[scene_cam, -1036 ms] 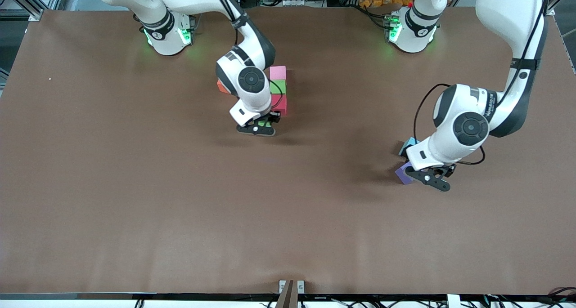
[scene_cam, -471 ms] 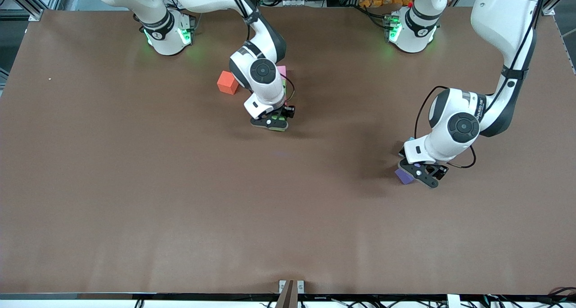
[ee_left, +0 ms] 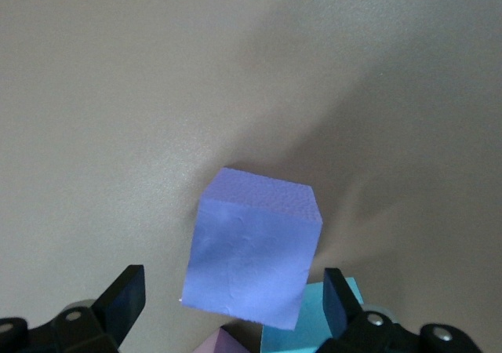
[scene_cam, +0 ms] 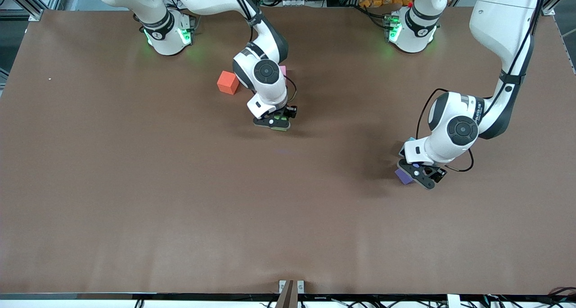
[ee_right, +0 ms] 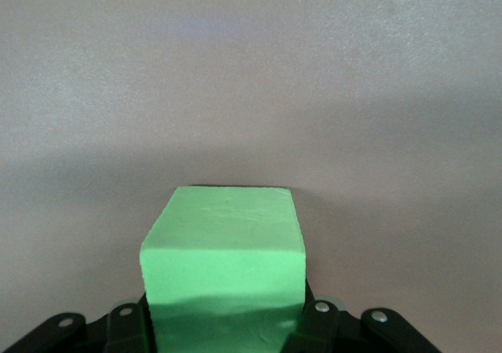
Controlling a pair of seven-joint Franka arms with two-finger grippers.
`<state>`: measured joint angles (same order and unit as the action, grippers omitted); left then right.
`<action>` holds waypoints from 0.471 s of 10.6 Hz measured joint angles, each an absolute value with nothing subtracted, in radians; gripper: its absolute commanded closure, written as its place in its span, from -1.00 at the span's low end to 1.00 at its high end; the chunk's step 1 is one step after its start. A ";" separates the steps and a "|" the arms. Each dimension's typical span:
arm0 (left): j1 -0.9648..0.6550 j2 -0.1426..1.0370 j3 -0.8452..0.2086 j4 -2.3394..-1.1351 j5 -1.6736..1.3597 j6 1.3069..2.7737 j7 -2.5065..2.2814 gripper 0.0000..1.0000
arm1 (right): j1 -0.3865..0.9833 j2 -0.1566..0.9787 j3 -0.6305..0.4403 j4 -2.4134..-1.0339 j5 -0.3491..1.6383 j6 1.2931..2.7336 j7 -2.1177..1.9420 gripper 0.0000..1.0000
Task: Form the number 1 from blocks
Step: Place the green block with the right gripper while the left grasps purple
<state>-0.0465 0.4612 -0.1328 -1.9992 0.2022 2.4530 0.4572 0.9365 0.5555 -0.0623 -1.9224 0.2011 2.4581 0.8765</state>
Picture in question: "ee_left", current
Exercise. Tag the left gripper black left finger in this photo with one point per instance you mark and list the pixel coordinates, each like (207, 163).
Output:
(113, 317)

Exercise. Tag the light blue foam block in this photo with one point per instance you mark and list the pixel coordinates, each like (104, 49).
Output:
(298, 329)

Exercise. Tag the brown paper table cover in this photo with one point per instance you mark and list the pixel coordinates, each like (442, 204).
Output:
(117, 94)

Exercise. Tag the pale pink foam block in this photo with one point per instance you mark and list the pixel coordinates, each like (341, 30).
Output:
(227, 343)

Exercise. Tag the purple foam block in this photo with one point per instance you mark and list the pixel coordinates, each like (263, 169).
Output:
(251, 259)

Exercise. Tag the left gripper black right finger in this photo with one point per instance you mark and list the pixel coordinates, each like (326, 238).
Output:
(349, 325)

